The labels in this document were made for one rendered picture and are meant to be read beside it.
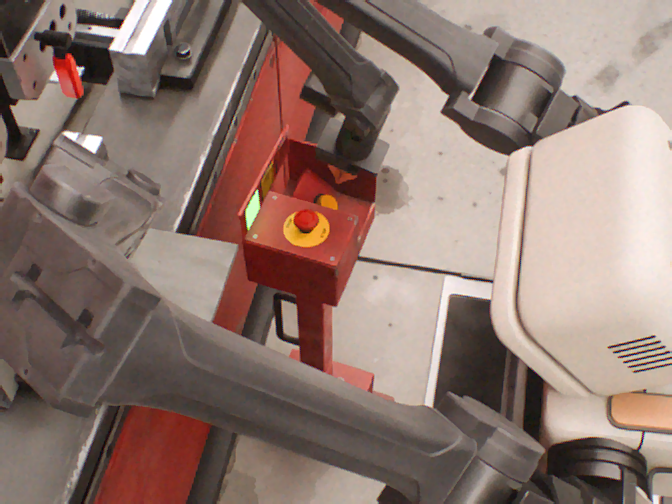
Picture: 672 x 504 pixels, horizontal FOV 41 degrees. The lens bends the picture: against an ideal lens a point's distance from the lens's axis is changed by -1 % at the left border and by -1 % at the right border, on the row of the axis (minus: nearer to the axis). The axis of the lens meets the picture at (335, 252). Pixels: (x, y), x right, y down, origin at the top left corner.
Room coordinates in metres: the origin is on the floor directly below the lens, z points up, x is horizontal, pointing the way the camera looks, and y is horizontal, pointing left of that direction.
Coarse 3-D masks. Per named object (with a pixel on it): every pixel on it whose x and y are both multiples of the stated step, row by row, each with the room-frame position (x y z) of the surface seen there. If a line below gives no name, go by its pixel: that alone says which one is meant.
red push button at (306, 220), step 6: (306, 210) 0.88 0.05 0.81; (294, 216) 0.87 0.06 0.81; (300, 216) 0.86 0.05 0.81; (306, 216) 0.86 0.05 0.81; (312, 216) 0.86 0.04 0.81; (294, 222) 0.85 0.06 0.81; (300, 222) 0.85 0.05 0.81; (306, 222) 0.85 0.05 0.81; (312, 222) 0.85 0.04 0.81; (300, 228) 0.84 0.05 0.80; (306, 228) 0.84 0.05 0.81; (312, 228) 0.84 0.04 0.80
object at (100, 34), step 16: (80, 16) 1.28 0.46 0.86; (96, 16) 1.28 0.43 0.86; (112, 16) 1.27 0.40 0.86; (80, 32) 1.24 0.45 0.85; (96, 32) 1.24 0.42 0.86; (112, 32) 1.24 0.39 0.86; (80, 48) 1.23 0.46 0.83; (96, 48) 1.22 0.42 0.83; (80, 64) 1.24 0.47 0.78; (96, 64) 1.23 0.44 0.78; (96, 80) 1.23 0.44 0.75
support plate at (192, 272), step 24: (144, 240) 0.68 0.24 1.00; (168, 240) 0.68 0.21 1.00; (192, 240) 0.68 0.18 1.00; (144, 264) 0.64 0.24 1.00; (168, 264) 0.64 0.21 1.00; (192, 264) 0.64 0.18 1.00; (216, 264) 0.64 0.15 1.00; (168, 288) 0.60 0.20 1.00; (192, 288) 0.60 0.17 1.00; (216, 288) 0.61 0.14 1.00; (192, 312) 0.57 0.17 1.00; (216, 312) 0.58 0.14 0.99
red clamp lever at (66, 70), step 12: (36, 36) 0.78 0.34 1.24; (48, 36) 0.78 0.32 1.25; (60, 36) 0.78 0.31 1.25; (60, 48) 0.78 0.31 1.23; (60, 60) 0.78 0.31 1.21; (72, 60) 0.78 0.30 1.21; (60, 72) 0.77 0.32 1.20; (72, 72) 0.77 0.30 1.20; (60, 84) 0.77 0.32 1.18; (72, 84) 0.77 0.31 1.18; (72, 96) 0.77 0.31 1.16
